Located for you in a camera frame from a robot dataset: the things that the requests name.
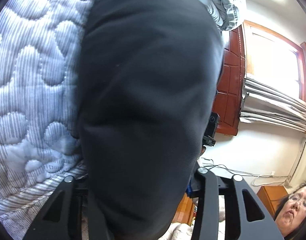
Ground black pants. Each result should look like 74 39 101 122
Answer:
78 0 224 239

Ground wooden nightstand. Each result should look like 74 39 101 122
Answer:
257 185 288 217

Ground dark wooden headboard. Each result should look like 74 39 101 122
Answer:
213 26 246 136

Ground person's head with glasses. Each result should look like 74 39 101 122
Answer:
274 181 306 239

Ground grey curtain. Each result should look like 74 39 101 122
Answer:
239 77 306 133

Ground wooden framed window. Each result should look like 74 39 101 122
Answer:
243 21 306 102

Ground grey quilted bedspread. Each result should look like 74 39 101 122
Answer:
0 0 95 239

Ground white cable on wall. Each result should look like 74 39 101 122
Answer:
198 157 289 186

